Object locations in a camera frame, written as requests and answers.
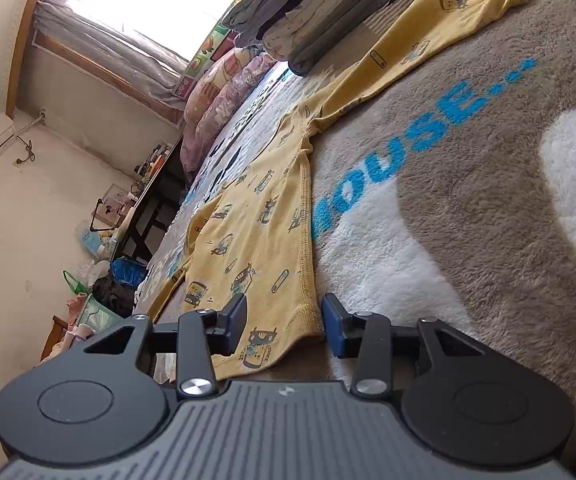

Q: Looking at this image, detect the grey folded clothes stack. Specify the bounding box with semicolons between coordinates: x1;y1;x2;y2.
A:
222;0;391;76

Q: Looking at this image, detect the grey Mickey Mouse blanket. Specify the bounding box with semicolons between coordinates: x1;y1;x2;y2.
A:
132;0;576;476

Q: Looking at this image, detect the teal plastic storage bin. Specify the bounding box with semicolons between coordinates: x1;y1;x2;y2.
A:
76;294;123;334

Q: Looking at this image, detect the cream dotted pillow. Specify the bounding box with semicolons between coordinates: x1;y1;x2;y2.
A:
184;47;257;125

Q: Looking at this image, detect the purple floral pillow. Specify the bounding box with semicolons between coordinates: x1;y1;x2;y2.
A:
181;51;276;174

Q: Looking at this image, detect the black folding table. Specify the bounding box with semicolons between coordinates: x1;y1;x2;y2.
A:
111;139;189;263

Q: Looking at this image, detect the wooden chair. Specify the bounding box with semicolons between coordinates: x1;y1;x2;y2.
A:
40;315;68;361

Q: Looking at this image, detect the green mesh bag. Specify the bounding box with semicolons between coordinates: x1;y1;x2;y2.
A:
62;270;90;295

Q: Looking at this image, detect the grey window curtain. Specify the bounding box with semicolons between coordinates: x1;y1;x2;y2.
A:
34;0;187;110

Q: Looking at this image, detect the colourful alphabet play mat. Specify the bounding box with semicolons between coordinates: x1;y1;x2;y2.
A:
173;0;242;101

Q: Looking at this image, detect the picture frame on table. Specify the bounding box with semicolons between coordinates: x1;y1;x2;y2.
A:
90;184;128;232

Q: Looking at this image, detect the blue plastic bag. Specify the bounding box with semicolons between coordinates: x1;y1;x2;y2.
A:
110;258;147;288

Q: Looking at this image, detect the black clothes pile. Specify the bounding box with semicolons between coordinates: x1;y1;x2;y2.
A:
92;274;135;318

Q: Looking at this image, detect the yellow printed pajama garment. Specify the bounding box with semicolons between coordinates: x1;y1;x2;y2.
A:
148;0;526;379

